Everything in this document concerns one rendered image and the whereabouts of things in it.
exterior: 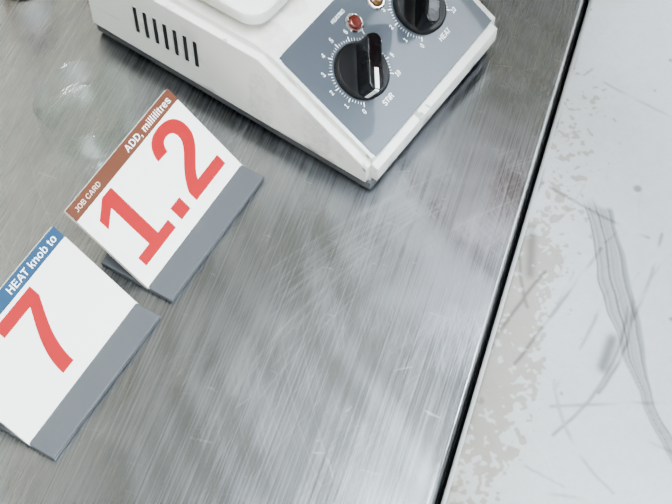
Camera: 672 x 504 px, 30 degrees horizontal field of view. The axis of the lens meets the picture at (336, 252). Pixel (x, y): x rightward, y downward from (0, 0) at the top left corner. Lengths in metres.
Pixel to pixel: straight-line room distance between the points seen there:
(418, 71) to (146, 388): 0.22
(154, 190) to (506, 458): 0.23
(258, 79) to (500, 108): 0.15
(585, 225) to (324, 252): 0.14
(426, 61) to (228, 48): 0.11
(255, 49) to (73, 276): 0.15
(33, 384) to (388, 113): 0.23
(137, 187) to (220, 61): 0.08
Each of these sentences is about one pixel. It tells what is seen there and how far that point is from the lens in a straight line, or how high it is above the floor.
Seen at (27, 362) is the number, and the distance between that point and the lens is 0.62.
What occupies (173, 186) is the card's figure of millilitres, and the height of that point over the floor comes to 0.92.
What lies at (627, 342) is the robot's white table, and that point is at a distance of 0.66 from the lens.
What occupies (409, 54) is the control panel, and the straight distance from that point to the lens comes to 0.69.
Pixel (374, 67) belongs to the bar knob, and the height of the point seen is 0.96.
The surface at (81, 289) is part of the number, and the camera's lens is 0.64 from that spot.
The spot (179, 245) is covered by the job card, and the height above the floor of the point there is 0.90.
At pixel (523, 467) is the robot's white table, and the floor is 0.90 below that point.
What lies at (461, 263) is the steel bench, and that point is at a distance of 0.66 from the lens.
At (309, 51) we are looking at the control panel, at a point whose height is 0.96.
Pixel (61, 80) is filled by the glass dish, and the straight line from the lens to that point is 0.73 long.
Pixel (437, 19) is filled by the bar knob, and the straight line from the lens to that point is 0.68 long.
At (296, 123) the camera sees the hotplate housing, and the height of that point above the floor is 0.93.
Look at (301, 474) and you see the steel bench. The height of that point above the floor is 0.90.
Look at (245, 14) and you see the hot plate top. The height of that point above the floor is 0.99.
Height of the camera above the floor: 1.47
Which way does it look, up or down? 59 degrees down
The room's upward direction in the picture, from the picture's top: 2 degrees clockwise
